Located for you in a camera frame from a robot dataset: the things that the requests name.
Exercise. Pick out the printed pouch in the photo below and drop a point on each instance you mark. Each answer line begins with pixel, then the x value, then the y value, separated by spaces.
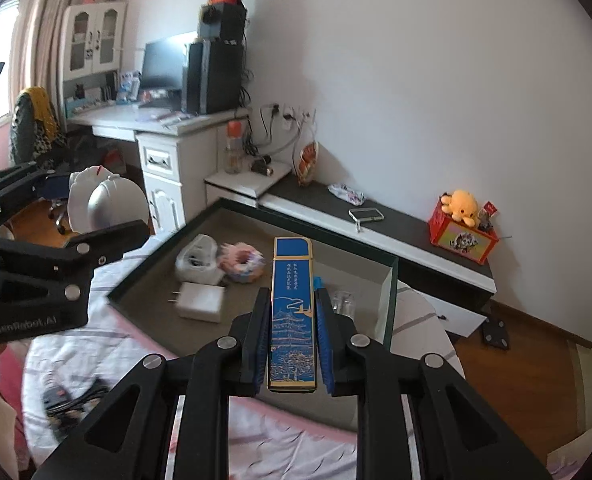
pixel 346 194

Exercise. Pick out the black floor scale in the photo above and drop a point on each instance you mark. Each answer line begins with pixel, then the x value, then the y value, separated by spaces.
pixel 496 334

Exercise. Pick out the white desk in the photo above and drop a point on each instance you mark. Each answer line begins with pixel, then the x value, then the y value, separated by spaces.
pixel 175 160

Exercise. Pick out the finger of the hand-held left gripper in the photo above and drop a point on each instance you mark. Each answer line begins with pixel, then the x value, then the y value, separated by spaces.
pixel 10 182
pixel 105 240

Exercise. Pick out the white wall sockets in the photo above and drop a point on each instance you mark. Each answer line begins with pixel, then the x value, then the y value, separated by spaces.
pixel 296 111

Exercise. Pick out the clear glass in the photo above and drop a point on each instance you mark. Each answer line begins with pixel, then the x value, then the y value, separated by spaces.
pixel 346 304

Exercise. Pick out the black speaker box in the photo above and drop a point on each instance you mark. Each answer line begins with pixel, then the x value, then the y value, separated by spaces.
pixel 225 22

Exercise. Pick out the pink block toy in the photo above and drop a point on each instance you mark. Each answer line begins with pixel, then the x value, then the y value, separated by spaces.
pixel 243 262

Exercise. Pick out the clear phone case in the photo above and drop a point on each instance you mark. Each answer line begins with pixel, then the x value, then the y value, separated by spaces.
pixel 367 215

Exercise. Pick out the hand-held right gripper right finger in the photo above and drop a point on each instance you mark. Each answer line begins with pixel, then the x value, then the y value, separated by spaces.
pixel 326 340

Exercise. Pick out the yellow octopus plush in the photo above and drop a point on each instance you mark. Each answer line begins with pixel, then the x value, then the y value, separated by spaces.
pixel 461 205

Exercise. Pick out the blue decorated box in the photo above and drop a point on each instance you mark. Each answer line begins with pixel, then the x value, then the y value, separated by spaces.
pixel 293 310

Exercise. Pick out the low black-top cabinet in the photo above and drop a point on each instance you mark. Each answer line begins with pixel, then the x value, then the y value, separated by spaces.
pixel 406 240

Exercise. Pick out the striped white quilt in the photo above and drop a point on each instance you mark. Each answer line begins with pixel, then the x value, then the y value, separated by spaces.
pixel 125 355

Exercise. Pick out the small black device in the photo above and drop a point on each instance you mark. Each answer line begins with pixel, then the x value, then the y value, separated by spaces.
pixel 263 166

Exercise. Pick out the black computer monitor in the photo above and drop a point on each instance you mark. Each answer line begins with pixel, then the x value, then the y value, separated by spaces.
pixel 163 62

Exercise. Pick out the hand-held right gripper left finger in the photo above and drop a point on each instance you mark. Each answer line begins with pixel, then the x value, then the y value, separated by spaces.
pixel 256 340

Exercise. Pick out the dark grey jacket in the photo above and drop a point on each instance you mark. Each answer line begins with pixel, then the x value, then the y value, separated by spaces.
pixel 23 130

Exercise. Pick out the clear bottle orange cap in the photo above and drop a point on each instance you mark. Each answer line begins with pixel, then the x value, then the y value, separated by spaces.
pixel 234 150

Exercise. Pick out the black remote control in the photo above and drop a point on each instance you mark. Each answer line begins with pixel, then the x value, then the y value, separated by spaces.
pixel 75 397

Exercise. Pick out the white charger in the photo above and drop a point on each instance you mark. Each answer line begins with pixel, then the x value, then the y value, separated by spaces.
pixel 203 302

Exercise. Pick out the yellow cloth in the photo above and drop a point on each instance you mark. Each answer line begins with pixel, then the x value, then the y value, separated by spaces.
pixel 43 110

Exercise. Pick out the white glass-door cabinet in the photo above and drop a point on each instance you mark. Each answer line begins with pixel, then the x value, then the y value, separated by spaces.
pixel 95 12

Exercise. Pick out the black office chair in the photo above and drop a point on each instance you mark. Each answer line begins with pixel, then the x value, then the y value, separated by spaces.
pixel 58 160

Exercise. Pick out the red printed tin box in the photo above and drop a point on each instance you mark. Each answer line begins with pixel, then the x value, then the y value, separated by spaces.
pixel 463 240

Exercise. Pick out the orange patterned bag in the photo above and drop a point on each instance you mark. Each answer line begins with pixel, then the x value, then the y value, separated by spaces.
pixel 307 165

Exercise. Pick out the beige curtain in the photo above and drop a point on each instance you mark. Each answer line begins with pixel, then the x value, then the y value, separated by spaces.
pixel 50 20

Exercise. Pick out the black computer tower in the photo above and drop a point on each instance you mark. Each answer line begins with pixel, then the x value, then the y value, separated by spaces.
pixel 215 77

